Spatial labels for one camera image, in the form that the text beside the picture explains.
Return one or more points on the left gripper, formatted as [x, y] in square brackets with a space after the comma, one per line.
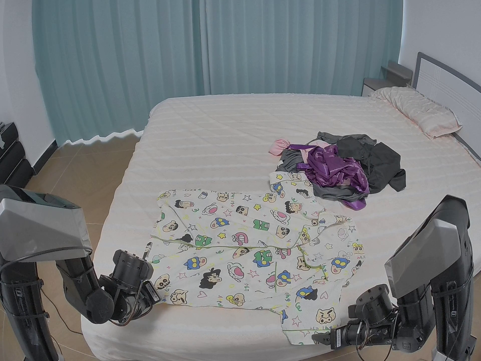
[144, 303]

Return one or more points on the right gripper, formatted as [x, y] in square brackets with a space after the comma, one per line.
[345, 336]

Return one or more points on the white printed pyjama top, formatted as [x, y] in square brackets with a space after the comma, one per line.
[240, 258]

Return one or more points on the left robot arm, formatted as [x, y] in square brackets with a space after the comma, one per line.
[75, 276]

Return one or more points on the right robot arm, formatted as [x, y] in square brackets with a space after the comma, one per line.
[432, 276]

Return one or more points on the pile of clothes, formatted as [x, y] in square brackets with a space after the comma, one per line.
[338, 171]

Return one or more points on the bed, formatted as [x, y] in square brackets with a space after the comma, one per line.
[225, 141]

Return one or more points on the small grey white clothes pile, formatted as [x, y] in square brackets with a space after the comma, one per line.
[2, 135]

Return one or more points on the black chest of drawers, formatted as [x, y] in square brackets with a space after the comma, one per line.
[13, 164]

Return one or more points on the cream pillow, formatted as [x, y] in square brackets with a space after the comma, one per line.
[421, 113]

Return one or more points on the blue-green curtain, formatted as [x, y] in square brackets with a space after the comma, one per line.
[300, 36]
[120, 58]

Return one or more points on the grey white bedside table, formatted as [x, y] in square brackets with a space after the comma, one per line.
[390, 79]

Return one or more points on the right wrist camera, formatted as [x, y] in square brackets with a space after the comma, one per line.
[354, 310]

